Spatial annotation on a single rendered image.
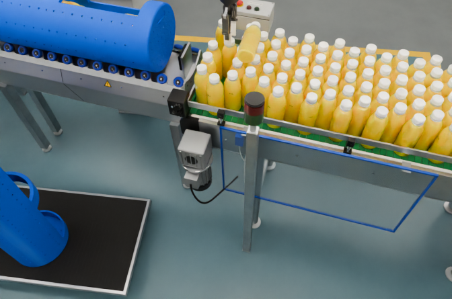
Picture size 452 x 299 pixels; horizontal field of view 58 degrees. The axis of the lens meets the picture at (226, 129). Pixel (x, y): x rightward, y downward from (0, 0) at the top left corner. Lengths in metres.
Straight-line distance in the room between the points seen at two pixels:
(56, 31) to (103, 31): 0.21
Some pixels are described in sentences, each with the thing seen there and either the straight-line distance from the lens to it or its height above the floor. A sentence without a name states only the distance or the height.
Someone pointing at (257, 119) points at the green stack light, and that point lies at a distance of 1.28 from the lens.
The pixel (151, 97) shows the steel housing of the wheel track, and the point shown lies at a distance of 1.82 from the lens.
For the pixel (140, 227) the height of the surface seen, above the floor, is 0.15.
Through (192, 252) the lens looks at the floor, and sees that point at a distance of 2.35.
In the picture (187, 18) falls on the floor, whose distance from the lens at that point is 3.60.
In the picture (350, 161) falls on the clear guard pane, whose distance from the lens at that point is 1.57.
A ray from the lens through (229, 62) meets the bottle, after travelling 1.72.
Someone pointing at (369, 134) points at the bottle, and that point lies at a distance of 1.57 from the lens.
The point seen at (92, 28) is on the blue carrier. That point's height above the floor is 1.18.
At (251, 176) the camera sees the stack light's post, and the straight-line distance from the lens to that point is 1.59.
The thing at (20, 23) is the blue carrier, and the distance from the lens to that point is 1.90.
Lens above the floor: 2.20
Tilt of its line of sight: 53 degrees down
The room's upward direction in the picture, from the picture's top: 2 degrees counter-clockwise
